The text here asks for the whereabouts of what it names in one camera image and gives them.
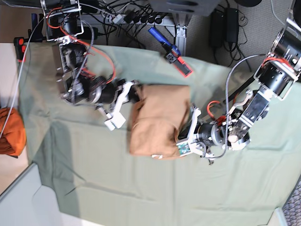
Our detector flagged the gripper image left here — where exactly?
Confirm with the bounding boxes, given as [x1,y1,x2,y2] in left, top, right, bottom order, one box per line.
[89,79,143,105]

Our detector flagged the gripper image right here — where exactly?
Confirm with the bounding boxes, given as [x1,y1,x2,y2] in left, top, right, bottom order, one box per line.
[178,123,225,147]

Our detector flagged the tan orange T-shirt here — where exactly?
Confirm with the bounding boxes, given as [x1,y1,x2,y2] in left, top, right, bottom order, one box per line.
[129,84,190,159]

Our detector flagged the grey power strip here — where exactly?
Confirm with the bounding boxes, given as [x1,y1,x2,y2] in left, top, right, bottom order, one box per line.
[102,11,174,26]

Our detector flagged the light green table cloth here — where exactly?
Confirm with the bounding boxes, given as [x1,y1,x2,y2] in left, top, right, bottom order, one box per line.
[19,43,301,226]

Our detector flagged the black power adapter right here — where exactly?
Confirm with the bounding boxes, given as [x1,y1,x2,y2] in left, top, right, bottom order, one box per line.
[209,11,224,48]

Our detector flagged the black power adapter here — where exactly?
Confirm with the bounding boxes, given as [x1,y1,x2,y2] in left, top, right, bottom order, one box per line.
[209,11,224,48]
[225,8,239,43]

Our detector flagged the folded dark orange cloth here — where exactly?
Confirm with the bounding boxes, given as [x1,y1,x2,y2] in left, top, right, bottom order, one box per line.
[0,108,26,156]

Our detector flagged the patterned grey mat corner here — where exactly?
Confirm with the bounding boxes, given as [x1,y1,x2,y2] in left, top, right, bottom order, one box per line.
[282,180,301,226]

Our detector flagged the white plastic bin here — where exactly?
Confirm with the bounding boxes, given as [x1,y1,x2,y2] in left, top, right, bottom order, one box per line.
[0,163,63,226]

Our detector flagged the blue handled clamp centre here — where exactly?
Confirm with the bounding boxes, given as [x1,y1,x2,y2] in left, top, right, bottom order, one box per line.
[148,27,193,78]

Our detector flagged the blue handled clamp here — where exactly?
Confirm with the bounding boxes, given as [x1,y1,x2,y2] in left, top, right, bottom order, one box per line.
[13,13,46,62]
[148,27,193,78]

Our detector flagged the aluminium frame post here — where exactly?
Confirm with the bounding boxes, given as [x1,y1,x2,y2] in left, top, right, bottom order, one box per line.
[172,13,191,56]

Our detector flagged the blue handled clamp left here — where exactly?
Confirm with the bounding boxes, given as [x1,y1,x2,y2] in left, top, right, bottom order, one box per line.
[13,13,46,62]

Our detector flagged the white cable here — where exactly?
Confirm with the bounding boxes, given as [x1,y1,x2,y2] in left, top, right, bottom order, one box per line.
[0,14,48,138]

